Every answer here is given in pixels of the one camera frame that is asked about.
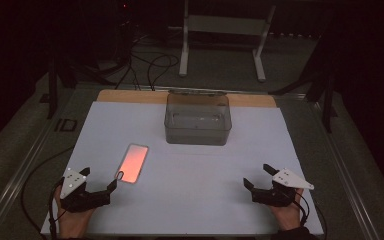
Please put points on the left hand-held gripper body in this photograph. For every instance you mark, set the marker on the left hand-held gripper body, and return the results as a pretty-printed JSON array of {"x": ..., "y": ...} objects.
[{"x": 75, "y": 196}]

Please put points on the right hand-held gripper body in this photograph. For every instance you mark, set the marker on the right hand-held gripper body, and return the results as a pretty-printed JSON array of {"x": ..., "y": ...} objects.
[{"x": 273, "y": 197}]

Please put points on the smartphone with pink screen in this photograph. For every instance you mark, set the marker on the smartphone with pink screen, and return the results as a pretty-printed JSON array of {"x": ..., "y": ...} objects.
[{"x": 133, "y": 163}]

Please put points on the clear plastic box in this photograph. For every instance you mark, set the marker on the clear plastic box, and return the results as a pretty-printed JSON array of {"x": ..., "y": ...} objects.
[{"x": 196, "y": 130}]

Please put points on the clear plastic box lid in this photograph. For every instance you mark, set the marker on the clear plastic box lid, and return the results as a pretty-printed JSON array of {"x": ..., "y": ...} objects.
[{"x": 196, "y": 91}]

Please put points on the person's right hand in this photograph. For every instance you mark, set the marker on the person's right hand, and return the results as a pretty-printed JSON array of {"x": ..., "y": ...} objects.
[{"x": 288, "y": 216}]

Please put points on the person's left hand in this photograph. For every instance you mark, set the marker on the person's left hand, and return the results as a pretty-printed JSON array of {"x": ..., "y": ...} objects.
[{"x": 73, "y": 223}]

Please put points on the white table mat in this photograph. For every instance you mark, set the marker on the white table mat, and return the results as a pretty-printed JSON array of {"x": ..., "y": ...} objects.
[{"x": 186, "y": 193}]

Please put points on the black stand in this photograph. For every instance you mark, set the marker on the black stand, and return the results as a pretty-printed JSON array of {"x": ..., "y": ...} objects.
[
  {"x": 52, "y": 90},
  {"x": 328, "y": 100}
]

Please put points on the white metal stand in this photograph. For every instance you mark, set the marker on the white metal stand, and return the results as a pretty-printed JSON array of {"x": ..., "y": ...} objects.
[{"x": 226, "y": 25}]

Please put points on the black square floor frame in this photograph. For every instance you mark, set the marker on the black square floor frame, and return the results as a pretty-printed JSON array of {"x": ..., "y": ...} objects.
[{"x": 60, "y": 125}]

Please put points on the aluminium floor rail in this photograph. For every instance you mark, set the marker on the aluminium floor rail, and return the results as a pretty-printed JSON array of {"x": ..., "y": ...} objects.
[
  {"x": 348, "y": 186},
  {"x": 11, "y": 190}
]

